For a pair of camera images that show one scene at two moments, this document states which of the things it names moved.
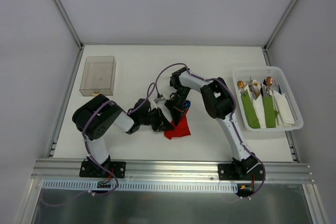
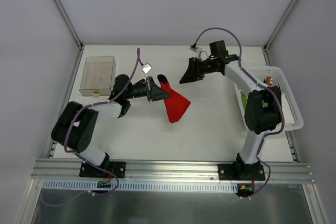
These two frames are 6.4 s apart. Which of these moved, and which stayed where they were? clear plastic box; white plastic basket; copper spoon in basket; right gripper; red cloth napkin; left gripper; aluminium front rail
Moved: right gripper; left gripper; red cloth napkin
Stayed: copper spoon in basket; clear plastic box; aluminium front rail; white plastic basket
